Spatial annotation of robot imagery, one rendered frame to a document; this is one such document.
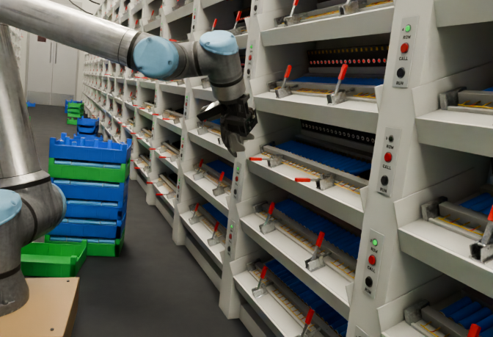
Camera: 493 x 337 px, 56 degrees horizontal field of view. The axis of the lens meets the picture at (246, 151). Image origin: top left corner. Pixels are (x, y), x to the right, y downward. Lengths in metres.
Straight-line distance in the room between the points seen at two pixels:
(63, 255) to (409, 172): 1.53
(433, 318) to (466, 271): 0.17
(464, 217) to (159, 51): 0.68
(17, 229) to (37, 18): 0.51
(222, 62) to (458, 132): 0.61
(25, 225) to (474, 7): 1.10
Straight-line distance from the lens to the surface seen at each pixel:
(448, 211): 0.86
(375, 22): 0.97
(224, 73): 1.18
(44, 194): 1.39
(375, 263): 0.91
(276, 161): 1.30
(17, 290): 1.32
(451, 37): 0.88
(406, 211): 0.86
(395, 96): 0.88
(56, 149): 1.98
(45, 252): 2.07
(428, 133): 0.82
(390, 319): 0.92
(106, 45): 1.10
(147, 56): 1.05
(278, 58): 1.46
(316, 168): 1.16
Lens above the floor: 0.75
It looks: 7 degrees down
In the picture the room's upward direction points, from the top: 6 degrees clockwise
